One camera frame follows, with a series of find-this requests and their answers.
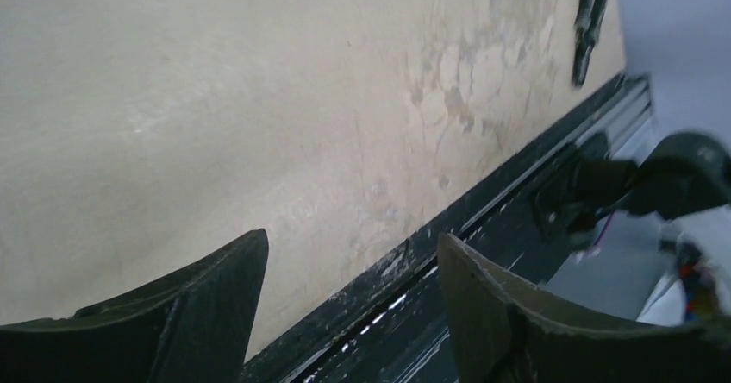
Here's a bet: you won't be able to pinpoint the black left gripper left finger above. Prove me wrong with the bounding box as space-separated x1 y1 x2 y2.
1 229 269 382

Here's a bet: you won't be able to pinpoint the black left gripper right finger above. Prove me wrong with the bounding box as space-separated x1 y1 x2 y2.
437 234 730 382

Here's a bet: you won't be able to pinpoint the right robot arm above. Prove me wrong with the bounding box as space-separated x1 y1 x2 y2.
534 132 730 326

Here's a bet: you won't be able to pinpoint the black pliers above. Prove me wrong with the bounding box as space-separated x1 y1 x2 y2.
572 0 608 88

